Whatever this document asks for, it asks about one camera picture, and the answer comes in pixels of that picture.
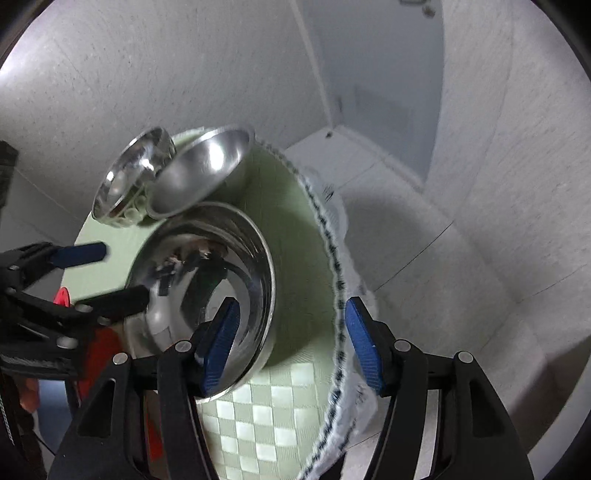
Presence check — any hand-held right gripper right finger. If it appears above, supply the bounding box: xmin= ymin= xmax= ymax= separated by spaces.
xmin=345 ymin=296 xmax=537 ymax=480

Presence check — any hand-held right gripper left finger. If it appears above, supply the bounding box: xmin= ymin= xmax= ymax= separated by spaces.
xmin=47 ymin=296 xmax=242 ymax=480

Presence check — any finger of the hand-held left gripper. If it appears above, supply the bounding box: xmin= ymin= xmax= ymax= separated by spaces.
xmin=6 ymin=285 xmax=151 ymax=350
xmin=0 ymin=242 xmax=108 ymax=291

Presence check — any large steel bowl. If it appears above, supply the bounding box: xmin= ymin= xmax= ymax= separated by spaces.
xmin=122 ymin=201 xmax=277 ymax=398

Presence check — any red plastic object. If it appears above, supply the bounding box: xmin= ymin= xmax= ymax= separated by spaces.
xmin=53 ymin=286 xmax=163 ymax=464

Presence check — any green checkered tablecloth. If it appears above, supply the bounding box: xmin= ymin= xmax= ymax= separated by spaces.
xmin=60 ymin=129 xmax=385 ymax=480

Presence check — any small steel bowl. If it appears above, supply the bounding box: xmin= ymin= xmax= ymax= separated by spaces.
xmin=91 ymin=127 xmax=177 ymax=228

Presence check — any dark box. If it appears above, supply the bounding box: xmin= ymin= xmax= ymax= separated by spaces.
xmin=0 ymin=140 xmax=20 ymax=209

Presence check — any shallow steel bowl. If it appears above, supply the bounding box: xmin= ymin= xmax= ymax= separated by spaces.
xmin=147 ymin=126 xmax=256 ymax=219

